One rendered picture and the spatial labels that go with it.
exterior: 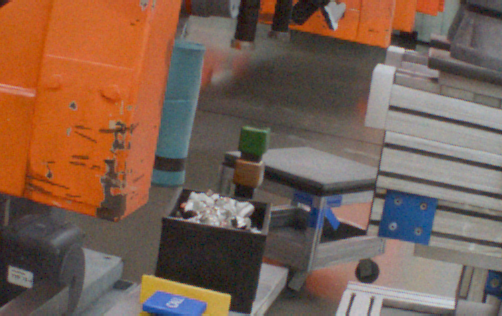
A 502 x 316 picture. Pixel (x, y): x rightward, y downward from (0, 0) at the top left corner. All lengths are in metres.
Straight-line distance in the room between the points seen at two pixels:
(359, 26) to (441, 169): 3.96
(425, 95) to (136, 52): 0.48
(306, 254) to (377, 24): 2.74
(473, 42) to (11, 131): 0.74
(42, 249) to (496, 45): 0.82
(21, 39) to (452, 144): 0.70
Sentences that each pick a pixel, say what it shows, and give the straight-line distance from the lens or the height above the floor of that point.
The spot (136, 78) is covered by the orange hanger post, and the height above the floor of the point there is 0.73.
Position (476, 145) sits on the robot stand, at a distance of 1.87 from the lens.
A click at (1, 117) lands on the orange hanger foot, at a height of 0.64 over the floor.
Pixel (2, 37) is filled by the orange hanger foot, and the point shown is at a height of 0.75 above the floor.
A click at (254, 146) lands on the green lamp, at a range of 1.81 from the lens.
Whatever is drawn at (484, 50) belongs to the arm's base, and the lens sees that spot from 1.85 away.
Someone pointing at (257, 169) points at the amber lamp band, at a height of 0.60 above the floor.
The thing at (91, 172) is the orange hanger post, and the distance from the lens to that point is 1.68.
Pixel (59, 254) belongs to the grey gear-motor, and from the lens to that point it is 1.97.
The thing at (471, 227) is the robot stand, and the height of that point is 0.55.
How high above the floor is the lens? 0.95
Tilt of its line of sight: 11 degrees down
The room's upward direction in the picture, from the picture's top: 10 degrees clockwise
